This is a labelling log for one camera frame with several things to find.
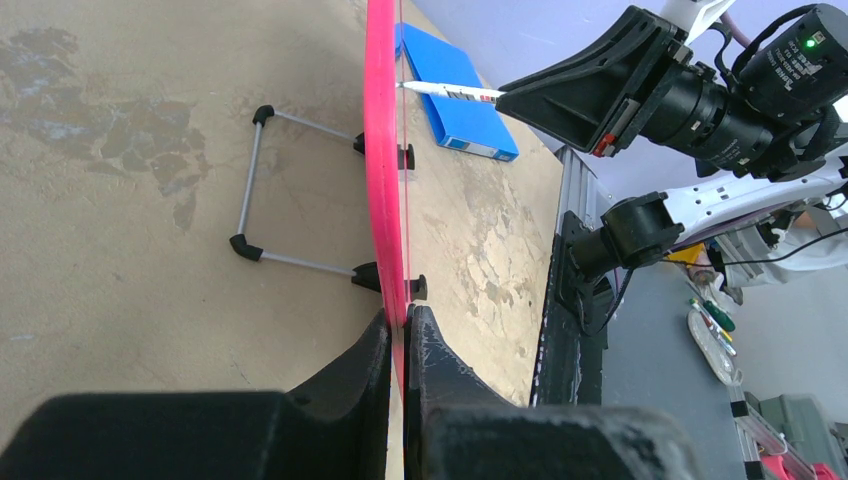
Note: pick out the blue notebook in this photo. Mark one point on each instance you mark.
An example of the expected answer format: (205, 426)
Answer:
(460, 110)

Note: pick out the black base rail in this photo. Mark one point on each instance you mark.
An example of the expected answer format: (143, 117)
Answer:
(570, 347)

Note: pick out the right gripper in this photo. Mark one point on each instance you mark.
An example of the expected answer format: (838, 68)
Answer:
(598, 100)

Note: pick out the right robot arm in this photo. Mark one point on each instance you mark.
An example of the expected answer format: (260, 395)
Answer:
(769, 115)

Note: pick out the black whiteboard stand foot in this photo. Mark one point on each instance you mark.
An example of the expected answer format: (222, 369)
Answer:
(406, 157)
(417, 289)

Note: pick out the clear tray with tools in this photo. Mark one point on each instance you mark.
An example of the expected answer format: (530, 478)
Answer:
(714, 344)

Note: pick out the metal wire whiteboard stand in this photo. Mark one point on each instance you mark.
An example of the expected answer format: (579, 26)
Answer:
(304, 200)

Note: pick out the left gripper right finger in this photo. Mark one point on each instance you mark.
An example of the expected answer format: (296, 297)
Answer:
(457, 427)

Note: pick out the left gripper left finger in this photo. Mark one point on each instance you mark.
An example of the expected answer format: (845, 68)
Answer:
(334, 425)

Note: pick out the pink-framed whiteboard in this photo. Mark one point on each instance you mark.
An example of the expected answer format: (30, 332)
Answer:
(381, 159)

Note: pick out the black and white marker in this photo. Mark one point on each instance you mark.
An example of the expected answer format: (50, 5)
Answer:
(467, 93)

